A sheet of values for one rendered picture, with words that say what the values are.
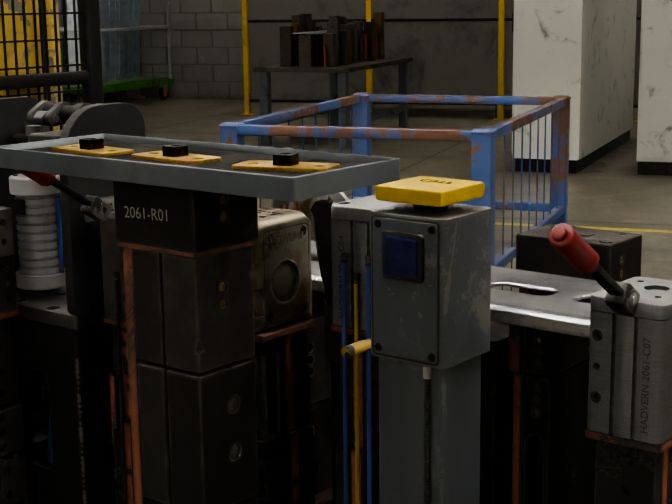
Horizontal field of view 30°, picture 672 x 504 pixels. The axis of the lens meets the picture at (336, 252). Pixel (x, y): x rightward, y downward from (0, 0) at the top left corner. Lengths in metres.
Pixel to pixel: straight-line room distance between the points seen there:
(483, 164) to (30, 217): 2.08
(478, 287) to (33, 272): 0.65
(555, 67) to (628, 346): 8.40
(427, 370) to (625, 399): 0.19
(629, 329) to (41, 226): 0.70
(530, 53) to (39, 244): 8.13
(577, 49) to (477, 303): 8.43
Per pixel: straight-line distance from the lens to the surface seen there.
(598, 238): 1.44
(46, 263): 1.45
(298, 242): 1.29
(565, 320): 1.18
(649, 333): 1.02
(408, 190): 0.92
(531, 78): 9.44
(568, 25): 9.37
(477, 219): 0.93
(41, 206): 1.44
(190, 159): 1.08
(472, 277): 0.94
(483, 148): 3.37
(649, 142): 9.38
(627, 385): 1.03
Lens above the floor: 1.30
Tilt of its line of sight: 11 degrees down
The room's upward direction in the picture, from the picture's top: 1 degrees counter-clockwise
